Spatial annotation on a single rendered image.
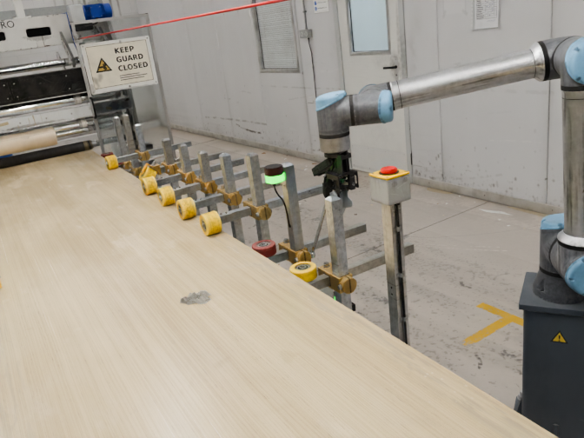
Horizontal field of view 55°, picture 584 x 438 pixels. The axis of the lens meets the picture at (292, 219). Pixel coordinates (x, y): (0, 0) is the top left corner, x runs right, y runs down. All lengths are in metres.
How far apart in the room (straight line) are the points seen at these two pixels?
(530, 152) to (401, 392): 3.52
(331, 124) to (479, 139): 3.23
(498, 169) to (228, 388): 3.78
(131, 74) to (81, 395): 3.12
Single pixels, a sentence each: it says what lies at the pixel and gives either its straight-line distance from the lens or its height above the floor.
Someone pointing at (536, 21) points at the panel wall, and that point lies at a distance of 4.36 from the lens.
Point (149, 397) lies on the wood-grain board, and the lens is 1.25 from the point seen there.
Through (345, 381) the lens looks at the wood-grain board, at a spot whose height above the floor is 0.90.
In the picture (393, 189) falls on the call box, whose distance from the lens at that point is 1.34.
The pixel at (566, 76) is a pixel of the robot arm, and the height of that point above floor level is 1.36.
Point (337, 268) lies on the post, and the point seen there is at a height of 0.89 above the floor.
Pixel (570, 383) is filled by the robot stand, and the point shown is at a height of 0.31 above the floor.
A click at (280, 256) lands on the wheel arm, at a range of 1.89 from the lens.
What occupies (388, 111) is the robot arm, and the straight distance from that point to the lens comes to 1.62.
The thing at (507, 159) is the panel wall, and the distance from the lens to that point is 4.65.
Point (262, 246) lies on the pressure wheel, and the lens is 1.86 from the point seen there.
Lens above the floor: 1.60
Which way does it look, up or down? 20 degrees down
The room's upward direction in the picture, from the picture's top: 8 degrees counter-clockwise
